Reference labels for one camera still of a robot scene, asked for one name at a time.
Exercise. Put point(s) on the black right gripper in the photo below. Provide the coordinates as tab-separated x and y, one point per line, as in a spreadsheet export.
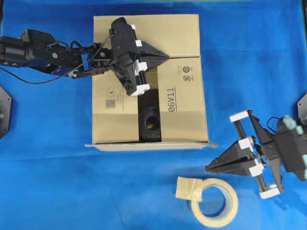
287	146

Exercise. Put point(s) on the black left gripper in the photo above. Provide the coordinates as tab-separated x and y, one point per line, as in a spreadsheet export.
127	64

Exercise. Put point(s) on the brown cardboard box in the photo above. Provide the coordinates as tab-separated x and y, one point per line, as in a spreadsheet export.
176	89

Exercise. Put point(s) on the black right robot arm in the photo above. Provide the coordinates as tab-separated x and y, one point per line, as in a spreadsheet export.
251	134

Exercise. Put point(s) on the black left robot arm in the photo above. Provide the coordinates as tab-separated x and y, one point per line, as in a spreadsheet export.
40	51

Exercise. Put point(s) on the black cylindrical object in box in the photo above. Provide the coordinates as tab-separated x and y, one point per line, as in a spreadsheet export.
149	125

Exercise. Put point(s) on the beige masking tape roll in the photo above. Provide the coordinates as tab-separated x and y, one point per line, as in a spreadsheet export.
213	202

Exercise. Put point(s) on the blue table cloth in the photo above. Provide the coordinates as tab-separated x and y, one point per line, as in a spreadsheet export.
254	56

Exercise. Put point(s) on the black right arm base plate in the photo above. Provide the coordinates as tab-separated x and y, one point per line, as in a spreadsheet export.
302	107

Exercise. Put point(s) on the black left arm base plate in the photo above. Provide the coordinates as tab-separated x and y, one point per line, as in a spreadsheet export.
5	112

